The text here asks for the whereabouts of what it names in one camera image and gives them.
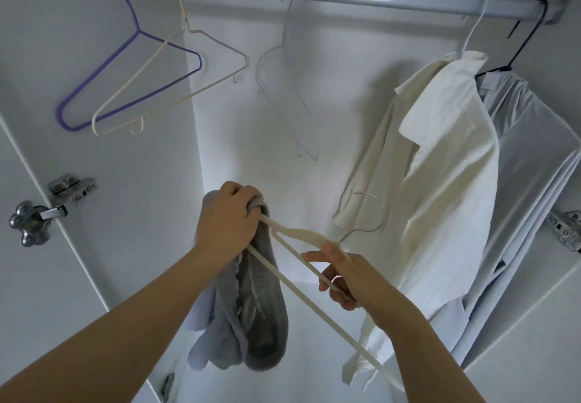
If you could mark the light grey shirt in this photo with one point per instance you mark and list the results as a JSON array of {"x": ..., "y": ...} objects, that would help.
[{"x": 536, "y": 171}]

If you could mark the person's left forearm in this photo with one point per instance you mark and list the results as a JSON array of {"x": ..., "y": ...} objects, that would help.
[{"x": 100, "y": 344}]

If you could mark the person's left hand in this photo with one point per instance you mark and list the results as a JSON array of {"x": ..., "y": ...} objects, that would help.
[{"x": 227, "y": 221}]

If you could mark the beige wire hanger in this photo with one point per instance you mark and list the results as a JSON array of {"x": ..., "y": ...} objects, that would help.
[{"x": 136, "y": 89}]

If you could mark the cream hanger with metal hook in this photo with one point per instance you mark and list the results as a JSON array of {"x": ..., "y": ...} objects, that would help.
[{"x": 313, "y": 294}]

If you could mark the person's right hand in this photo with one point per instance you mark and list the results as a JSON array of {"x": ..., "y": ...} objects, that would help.
[{"x": 354, "y": 280}]

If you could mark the purple wire hanger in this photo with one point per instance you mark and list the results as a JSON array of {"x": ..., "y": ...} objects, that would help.
[{"x": 100, "y": 76}]

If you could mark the metal door hinge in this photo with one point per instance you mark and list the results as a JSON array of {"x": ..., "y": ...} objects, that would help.
[
  {"x": 41, "y": 212},
  {"x": 567, "y": 230}
]

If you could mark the grey hooded garment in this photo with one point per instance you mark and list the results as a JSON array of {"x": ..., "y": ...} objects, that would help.
[{"x": 250, "y": 316}]

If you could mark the white wardrobe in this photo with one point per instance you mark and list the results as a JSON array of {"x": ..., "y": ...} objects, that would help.
[{"x": 118, "y": 235}]

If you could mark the person's right forearm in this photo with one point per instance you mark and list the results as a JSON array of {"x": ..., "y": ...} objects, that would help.
[{"x": 427, "y": 362}]

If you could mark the cream white shirt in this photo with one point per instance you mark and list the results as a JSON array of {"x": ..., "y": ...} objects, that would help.
[{"x": 445, "y": 171}]

